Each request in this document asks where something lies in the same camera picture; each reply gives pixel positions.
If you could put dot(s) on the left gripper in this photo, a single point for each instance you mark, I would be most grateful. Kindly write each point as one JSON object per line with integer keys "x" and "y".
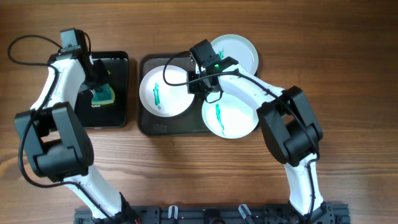
{"x": 102, "y": 76}

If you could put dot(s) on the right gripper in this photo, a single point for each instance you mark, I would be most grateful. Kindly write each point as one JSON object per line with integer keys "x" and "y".
{"x": 193, "y": 88}

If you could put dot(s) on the blue and yellow sponge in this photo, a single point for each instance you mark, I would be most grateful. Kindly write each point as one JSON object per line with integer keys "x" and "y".
{"x": 103, "y": 95}

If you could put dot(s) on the white plate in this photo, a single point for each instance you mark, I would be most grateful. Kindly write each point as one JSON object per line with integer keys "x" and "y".
{"x": 161, "y": 99}
{"x": 228, "y": 117}

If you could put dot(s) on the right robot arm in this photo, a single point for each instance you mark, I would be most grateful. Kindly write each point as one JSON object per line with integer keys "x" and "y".
{"x": 288, "y": 124}

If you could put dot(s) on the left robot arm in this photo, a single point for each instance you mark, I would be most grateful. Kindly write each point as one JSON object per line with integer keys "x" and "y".
{"x": 57, "y": 145}

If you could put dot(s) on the black water tray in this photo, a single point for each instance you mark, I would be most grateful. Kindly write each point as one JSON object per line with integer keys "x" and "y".
{"x": 112, "y": 115}

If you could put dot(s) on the dark grey serving tray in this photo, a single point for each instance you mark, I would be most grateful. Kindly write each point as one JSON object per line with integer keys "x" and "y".
{"x": 190, "y": 122}

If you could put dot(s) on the light blue plate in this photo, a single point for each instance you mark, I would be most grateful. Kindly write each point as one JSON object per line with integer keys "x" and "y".
{"x": 238, "y": 48}

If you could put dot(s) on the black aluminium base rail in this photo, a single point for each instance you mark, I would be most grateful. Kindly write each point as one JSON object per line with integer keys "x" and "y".
{"x": 276, "y": 213}

